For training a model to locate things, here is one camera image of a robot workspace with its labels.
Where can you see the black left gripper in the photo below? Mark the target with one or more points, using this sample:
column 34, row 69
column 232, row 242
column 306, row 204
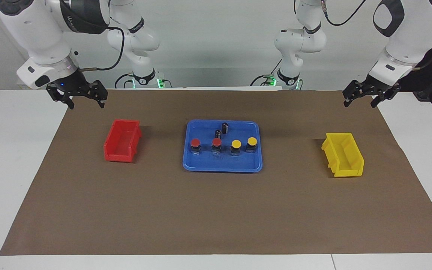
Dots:
column 369, row 88

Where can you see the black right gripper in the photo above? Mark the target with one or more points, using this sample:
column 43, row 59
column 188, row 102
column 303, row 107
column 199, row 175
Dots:
column 74, row 85

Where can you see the red push button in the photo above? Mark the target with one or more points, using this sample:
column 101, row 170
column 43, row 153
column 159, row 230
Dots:
column 216, row 143
column 195, row 143

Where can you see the yellow push button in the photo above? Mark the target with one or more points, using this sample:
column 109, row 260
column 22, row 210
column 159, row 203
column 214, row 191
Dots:
column 252, row 142
column 236, row 144

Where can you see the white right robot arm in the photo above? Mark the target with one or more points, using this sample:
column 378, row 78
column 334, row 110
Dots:
column 36, row 33

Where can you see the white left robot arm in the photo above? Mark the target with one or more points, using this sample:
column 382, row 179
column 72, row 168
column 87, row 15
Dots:
column 407, row 45

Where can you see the yellow plastic bin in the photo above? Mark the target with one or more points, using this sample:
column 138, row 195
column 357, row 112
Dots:
column 345, row 157

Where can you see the red plastic bin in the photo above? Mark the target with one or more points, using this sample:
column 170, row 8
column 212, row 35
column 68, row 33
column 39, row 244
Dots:
column 120, row 150

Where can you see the blue plastic tray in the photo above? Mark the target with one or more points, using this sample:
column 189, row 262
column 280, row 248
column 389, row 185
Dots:
column 204, row 163

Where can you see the black cylindrical capacitor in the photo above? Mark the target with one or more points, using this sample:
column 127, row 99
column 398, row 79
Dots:
column 225, row 127
column 218, row 134

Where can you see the brown table mat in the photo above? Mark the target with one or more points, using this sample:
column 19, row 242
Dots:
column 216, row 210

